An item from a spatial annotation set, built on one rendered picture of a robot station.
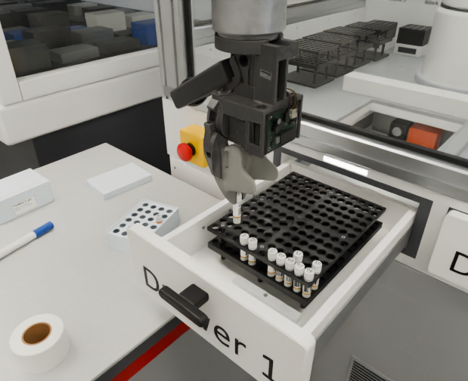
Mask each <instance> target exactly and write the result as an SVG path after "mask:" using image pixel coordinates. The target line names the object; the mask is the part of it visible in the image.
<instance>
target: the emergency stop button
mask: <svg viewBox="0 0 468 381"><path fill-rule="evenodd" d="M177 154H178V157H179V158H180V159H181V160H183V161H185V162H187V161H189V160H191V158H192V156H193V154H192V149H191V147H189V145H188V144H186V143H181V144H179V145H178V146H177Z"/></svg>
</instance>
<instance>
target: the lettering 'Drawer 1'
mask: <svg viewBox="0 0 468 381"><path fill-rule="evenodd" d="M143 268H144V276H145V282H146V285H147V286H148V287H150V288H151V289H152V290H154V291H158V290H159V283H158V280H157V278H156V276H155V275H154V274H153V273H152V272H151V271H150V270H149V269H148V268H146V267H144V266H143ZM146 270H147V271H149V272H150V273H151V274H152V275H153V277H154V279H155V281H156V285H157V287H156V288H153V287H151V286H150V285H149V284H148V282H147V272H146ZM209 321H210V319H209ZM208 326H209V322H208V324H206V325H205V326H204V327H203V329H204V330H205V331H207V328H208ZM217 329H220V330H222V331H223V332H224V333H225V335H226V337H225V336H224V335H222V334H221V333H220V332H219V331H217ZM214 333H215V336H216V338H217V339H218V340H219V342H220V343H222V344H223V345H225V346H227V347H229V345H227V344H225V343H224V342H223V341H221V340H220V338H219V337H218V334H219V335H220V336H222V337H223V338H225V339H226V340H227V341H229V342H230V339H229V336H228V334H227V332H226V331H225V330H224V329H223V328H222V327H220V326H215V327H214ZM217 333H218V334H217ZM239 345H242V346H243V347H244V348H246V345H244V344H243V343H242V342H238V339H236V338H235V354H236V355H238V346H239ZM263 358H265V359H267V360H269V366H268V375H267V374H265V373H264V372H262V375H264V376H265V377H267V378H268V379H269V380H271V381H274V380H273V379H272V370H273V360H272V359H270V358H269V357H267V356H266V355H263Z"/></svg>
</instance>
